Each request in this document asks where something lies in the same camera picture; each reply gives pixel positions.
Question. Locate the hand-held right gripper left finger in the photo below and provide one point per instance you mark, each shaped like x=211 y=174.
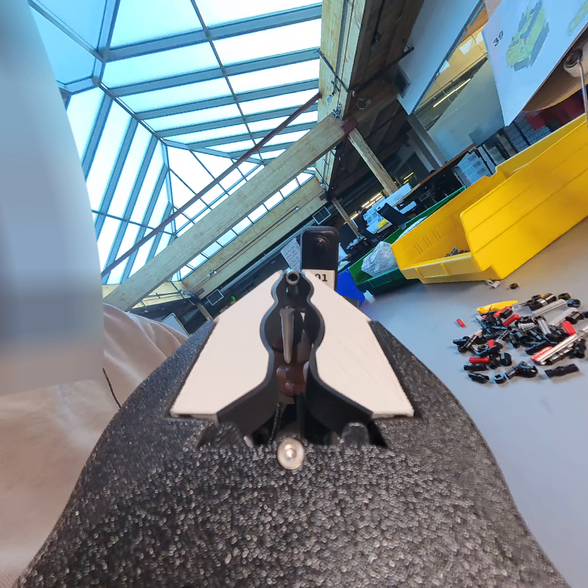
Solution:
x=220 y=367

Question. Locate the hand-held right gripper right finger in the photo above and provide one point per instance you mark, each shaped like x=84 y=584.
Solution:
x=358 y=367

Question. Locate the grey tube with black axle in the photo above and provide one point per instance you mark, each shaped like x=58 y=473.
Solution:
x=287 y=330

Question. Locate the grey desk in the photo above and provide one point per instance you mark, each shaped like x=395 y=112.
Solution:
x=528 y=436

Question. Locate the white paper poster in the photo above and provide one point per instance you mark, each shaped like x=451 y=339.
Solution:
x=291 y=255

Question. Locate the blue storage bin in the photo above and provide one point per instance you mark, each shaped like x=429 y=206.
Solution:
x=347 y=287

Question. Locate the clear plastic bag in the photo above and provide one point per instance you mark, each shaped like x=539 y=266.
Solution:
x=379 y=259

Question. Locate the green storage bin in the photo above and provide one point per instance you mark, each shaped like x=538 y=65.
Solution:
x=386 y=280

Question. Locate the heap of dark grey bricks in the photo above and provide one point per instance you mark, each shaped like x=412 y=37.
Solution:
x=457 y=251

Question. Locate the pile of black red pins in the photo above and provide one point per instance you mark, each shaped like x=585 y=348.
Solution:
x=500 y=317

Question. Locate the yellow storage bin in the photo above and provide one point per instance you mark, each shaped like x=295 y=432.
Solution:
x=528 y=220

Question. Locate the open instruction booklet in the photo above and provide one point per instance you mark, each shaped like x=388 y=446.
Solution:
x=519 y=46

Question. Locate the wooden book stand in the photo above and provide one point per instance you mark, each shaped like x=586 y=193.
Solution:
x=560 y=92

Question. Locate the wall air vent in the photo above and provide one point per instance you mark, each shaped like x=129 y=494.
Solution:
x=321 y=215
x=214 y=298

